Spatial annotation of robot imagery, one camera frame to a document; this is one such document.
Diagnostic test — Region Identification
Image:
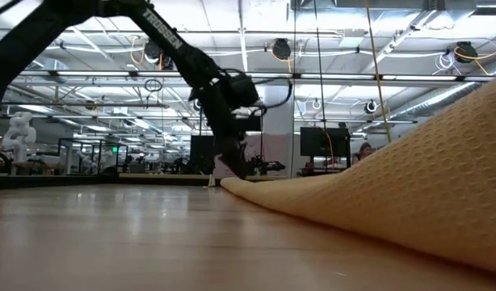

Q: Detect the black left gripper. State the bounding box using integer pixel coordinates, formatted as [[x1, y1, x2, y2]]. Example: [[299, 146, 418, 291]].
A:
[[198, 82, 250, 179]]

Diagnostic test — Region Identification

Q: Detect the orange waffle weave towel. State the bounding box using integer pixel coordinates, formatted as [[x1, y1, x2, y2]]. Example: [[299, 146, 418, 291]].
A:
[[207, 74, 496, 276]]

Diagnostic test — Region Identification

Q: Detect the black upright panel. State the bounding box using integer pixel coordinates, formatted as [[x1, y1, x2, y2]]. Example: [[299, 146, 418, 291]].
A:
[[190, 135, 216, 175]]

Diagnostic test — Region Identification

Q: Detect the white building column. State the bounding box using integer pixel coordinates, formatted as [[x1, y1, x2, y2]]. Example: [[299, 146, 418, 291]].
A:
[[259, 85, 296, 137]]

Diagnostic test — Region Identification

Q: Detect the black computer monitor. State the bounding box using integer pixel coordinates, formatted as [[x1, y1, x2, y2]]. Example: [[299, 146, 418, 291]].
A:
[[299, 127, 352, 159]]

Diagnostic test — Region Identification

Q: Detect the person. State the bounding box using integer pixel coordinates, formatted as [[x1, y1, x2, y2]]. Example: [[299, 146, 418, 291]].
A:
[[351, 141, 374, 165]]

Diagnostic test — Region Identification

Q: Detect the long ceiling light bar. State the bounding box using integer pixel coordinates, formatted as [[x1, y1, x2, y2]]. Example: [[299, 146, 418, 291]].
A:
[[19, 70, 495, 82]]

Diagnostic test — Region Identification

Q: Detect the black hanging cable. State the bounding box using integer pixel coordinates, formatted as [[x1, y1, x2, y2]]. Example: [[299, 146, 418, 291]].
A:
[[313, 0, 330, 175]]

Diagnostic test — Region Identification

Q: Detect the black framed glass enclosure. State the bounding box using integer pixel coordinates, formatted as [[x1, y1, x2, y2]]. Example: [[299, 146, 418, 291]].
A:
[[57, 137, 130, 176]]

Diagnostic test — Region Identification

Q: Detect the yellow hanging cable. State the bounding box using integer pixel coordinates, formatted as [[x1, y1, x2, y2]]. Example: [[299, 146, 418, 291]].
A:
[[364, 0, 393, 143]]

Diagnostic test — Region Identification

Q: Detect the black aluminium table frame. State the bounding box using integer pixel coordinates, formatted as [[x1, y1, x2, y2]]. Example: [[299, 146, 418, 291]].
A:
[[0, 173, 289, 191]]

